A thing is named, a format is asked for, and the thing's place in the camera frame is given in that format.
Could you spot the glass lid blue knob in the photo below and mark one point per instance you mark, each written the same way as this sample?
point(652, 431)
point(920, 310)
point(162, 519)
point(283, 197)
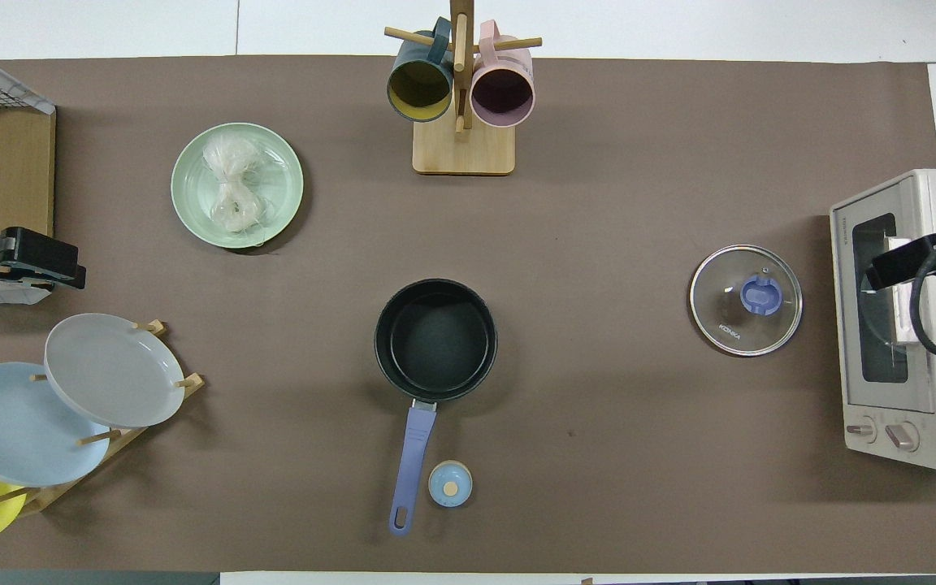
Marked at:
point(760, 294)

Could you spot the grey plate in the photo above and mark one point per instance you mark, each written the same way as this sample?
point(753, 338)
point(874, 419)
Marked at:
point(110, 370)

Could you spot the light blue plate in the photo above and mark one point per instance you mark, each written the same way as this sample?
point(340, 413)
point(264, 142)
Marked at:
point(13, 431)

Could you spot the wooden plate rack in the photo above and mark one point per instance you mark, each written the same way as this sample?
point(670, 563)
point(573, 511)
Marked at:
point(45, 497)

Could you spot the light green plate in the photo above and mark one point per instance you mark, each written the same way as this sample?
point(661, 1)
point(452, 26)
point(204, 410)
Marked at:
point(283, 162)

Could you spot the beige toaster oven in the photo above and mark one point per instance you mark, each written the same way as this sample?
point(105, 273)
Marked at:
point(846, 366)

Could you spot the brown table mat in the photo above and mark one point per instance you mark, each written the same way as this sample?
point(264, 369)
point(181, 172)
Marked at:
point(598, 203)

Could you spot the dark teal mug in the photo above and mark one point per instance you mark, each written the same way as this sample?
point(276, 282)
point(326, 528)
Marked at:
point(419, 85)

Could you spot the wooden mug tree stand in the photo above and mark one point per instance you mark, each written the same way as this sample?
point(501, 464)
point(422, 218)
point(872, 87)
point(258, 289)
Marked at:
point(464, 154)

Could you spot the pink mug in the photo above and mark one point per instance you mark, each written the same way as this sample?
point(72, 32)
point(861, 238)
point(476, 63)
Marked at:
point(502, 93)

